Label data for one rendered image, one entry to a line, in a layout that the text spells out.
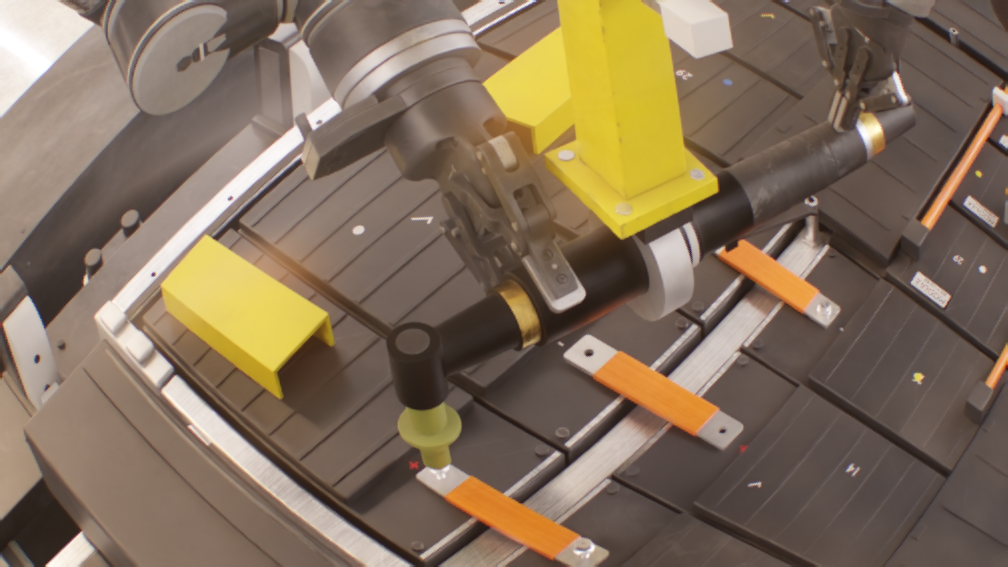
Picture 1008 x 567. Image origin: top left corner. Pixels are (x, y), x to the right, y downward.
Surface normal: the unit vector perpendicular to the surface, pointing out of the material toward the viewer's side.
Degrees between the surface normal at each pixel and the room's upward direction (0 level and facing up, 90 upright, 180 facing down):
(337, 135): 37
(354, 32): 46
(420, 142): 54
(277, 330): 0
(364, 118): 30
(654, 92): 90
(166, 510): 0
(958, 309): 0
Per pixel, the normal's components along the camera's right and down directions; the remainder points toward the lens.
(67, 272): 0.80, 0.37
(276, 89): -0.67, 0.56
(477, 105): 0.51, -0.47
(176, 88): 0.51, 0.57
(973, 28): -0.08, -0.71
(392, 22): 0.07, -0.27
